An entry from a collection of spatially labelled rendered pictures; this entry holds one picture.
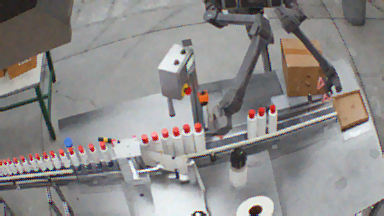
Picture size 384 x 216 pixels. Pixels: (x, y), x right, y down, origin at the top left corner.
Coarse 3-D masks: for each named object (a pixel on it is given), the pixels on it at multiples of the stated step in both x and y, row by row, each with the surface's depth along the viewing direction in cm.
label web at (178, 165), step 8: (144, 152) 320; (152, 152) 317; (136, 160) 320; (144, 160) 326; (152, 160) 323; (160, 160) 321; (168, 160) 318; (176, 160) 316; (184, 160) 315; (168, 168) 325; (176, 168) 319; (184, 168) 320; (200, 184) 314
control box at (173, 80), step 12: (180, 48) 301; (168, 60) 296; (180, 60) 295; (168, 72) 293; (180, 72) 294; (192, 72) 308; (168, 84) 300; (180, 84) 298; (168, 96) 307; (180, 96) 303
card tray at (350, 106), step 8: (336, 96) 353; (344, 96) 355; (352, 96) 355; (360, 96) 354; (336, 104) 352; (344, 104) 351; (352, 104) 350; (360, 104) 349; (344, 112) 347; (352, 112) 346; (360, 112) 345; (344, 120) 343; (352, 120) 342; (360, 120) 338; (344, 128) 338
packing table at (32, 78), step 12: (48, 60) 479; (36, 72) 406; (0, 84) 406; (12, 84) 403; (24, 84) 400; (36, 84) 400; (0, 96) 398; (48, 96) 467; (0, 108) 467; (12, 108) 468; (48, 108) 458; (48, 120) 440
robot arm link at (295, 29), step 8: (280, 24) 288; (296, 24) 284; (288, 32) 289; (296, 32) 287; (304, 40) 289; (312, 48) 291; (320, 56) 293; (320, 64) 296; (328, 64) 296; (328, 72) 298
